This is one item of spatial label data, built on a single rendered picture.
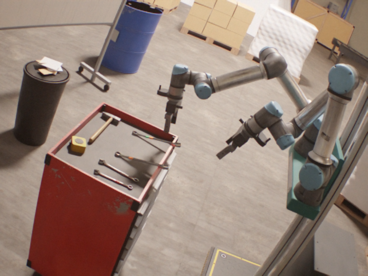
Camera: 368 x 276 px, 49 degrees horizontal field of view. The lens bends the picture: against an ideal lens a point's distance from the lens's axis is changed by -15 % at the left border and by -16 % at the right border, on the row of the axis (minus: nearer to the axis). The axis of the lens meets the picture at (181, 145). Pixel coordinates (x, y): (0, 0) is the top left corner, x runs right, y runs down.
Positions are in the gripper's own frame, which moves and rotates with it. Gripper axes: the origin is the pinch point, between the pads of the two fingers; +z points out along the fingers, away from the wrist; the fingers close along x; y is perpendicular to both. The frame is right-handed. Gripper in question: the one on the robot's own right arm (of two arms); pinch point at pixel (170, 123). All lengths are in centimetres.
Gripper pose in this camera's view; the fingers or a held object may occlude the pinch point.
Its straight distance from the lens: 240.9
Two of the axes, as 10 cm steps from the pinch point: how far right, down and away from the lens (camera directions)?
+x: 2.3, -3.7, 9.0
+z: -1.7, 9.0, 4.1
